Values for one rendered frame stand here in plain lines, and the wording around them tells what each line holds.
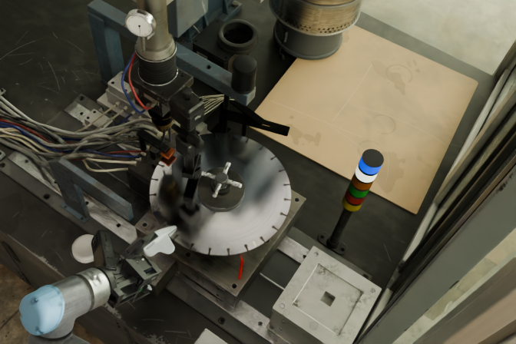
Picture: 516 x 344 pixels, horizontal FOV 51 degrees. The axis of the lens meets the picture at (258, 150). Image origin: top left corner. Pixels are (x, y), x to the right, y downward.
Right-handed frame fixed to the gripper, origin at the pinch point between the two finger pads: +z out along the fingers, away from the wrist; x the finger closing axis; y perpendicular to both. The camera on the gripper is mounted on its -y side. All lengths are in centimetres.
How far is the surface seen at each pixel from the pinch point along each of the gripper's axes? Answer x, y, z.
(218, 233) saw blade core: 10.6, 8.4, 4.6
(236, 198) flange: 16.3, 4.9, 11.3
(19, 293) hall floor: -89, -56, 26
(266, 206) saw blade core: 17.6, 10.9, 15.2
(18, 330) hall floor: -94, -45, 20
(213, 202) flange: 13.8, 2.2, 7.6
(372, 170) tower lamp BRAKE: 41, 26, 15
